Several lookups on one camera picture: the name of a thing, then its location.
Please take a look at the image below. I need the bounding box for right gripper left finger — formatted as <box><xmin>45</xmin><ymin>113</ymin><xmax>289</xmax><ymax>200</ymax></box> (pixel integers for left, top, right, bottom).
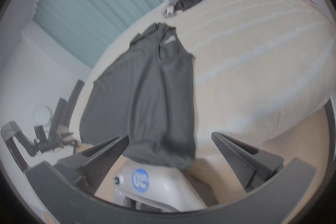
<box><xmin>56</xmin><ymin>134</ymin><xmax>130</xmax><ymax>189</ymax></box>

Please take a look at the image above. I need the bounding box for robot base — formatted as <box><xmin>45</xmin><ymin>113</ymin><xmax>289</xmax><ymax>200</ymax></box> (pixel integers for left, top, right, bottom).
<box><xmin>94</xmin><ymin>159</ymin><xmax>211</xmax><ymax>213</ymax></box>

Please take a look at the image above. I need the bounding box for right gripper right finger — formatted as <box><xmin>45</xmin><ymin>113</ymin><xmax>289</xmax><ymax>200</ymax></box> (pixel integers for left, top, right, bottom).
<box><xmin>211</xmin><ymin>132</ymin><xmax>284</xmax><ymax>193</ymax></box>

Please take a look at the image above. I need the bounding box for black T-shirt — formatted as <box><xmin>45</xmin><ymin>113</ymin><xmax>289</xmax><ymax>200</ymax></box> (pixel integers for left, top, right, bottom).
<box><xmin>78</xmin><ymin>22</ymin><xmax>197</xmax><ymax>170</ymax></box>

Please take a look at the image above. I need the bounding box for bed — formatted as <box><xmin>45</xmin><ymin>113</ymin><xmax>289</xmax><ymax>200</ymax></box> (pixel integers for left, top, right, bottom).
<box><xmin>69</xmin><ymin>0</ymin><xmax>334</xmax><ymax>163</ymax></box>

